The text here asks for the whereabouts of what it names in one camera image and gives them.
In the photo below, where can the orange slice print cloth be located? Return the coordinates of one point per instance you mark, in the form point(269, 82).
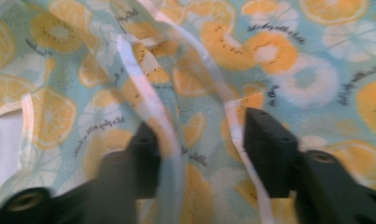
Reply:
point(300, 77)

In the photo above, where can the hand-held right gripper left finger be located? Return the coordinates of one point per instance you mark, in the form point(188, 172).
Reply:
point(145, 165)

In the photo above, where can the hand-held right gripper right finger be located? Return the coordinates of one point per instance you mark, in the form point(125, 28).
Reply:
point(269, 152)

